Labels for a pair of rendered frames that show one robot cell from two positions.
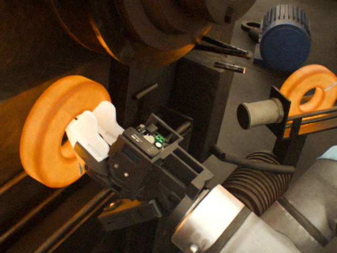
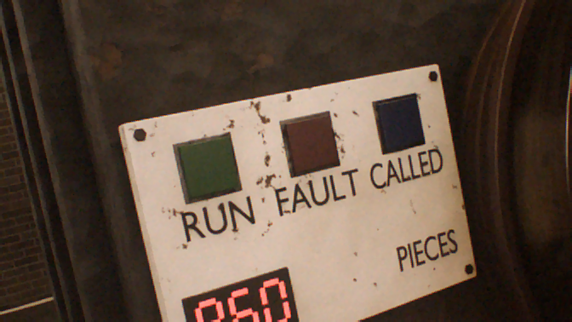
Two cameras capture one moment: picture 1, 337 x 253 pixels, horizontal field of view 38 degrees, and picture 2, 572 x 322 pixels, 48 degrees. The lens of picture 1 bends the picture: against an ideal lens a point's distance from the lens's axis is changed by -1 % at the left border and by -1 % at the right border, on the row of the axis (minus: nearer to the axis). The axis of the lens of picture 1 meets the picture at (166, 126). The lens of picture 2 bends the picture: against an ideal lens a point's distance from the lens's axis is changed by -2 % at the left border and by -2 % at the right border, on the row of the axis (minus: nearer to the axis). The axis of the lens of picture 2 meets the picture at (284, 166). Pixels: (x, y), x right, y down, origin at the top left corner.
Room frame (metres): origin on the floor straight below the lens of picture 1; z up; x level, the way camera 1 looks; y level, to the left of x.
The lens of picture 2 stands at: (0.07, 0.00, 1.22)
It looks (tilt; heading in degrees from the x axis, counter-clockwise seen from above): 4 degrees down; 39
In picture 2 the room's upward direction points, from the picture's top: 12 degrees counter-clockwise
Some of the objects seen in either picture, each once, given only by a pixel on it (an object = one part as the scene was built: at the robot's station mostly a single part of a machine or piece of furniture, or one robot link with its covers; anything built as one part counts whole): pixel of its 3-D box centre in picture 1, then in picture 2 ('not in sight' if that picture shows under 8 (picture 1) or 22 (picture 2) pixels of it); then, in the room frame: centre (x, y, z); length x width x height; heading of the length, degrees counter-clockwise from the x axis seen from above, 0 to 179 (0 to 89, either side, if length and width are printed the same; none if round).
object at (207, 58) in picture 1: (197, 106); not in sight; (0.93, -0.06, 0.68); 0.11 x 0.08 x 0.24; 63
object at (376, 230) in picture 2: not in sight; (317, 209); (0.46, 0.29, 1.15); 0.26 x 0.02 x 0.18; 153
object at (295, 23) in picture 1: (284, 35); not in sight; (2.91, -0.61, 0.17); 0.57 x 0.31 x 0.34; 173
